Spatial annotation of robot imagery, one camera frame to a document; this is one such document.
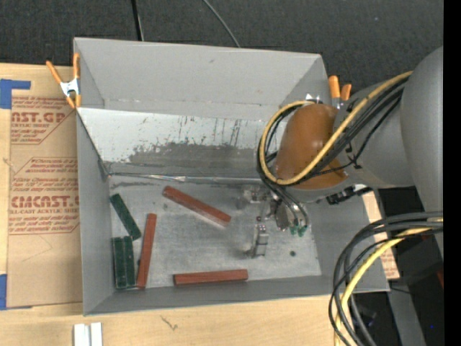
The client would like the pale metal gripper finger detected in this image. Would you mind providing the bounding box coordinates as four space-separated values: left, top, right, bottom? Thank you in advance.
235 187 268 210
246 223 270 258

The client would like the red-brown flat block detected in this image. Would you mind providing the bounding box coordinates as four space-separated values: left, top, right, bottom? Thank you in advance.
172 269 250 287
161 185 232 228
135 213 158 290

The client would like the grey metal bin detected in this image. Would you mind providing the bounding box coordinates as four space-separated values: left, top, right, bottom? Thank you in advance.
73 37 390 316

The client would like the brown cardboard board, red print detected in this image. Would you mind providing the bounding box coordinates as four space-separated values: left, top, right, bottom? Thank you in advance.
0 62 84 310

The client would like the black cylinder on white bracket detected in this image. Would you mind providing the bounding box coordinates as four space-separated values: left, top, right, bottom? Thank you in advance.
325 183 372 206

